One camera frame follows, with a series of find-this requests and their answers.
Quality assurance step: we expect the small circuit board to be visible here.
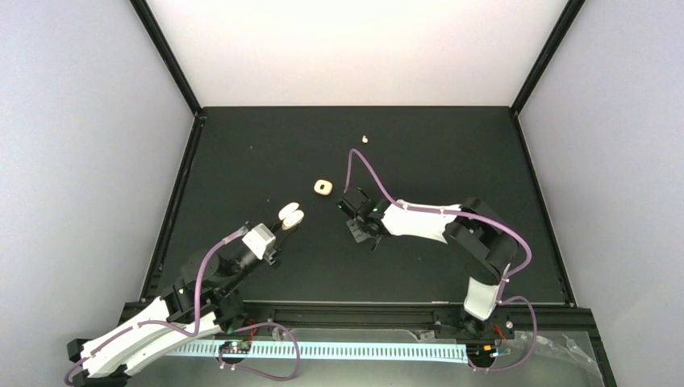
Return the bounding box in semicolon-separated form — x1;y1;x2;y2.
219;340;252;356

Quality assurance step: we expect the left frame post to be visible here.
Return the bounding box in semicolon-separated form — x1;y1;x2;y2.
130;0;202;116

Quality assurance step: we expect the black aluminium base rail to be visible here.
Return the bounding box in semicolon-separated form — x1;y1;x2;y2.
123;301;594;338

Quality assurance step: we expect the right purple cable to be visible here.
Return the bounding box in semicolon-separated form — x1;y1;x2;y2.
343;148;539;373

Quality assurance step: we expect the frame post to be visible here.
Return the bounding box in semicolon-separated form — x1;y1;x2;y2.
510;0;586;116
130;0;202;116

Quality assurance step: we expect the right frame post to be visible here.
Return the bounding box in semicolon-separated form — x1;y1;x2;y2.
510;0;586;116

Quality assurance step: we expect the cream earbud charging case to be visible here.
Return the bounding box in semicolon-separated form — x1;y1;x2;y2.
278;202;305;231

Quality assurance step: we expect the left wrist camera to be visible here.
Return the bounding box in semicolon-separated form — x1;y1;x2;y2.
242;223;276;260

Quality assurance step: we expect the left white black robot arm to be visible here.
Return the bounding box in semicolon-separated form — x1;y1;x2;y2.
63;219;298;386

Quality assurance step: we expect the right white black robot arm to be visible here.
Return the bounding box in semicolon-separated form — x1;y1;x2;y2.
338;189;523;338

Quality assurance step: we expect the white slotted cable duct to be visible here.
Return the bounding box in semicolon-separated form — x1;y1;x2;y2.
169;340;469;364

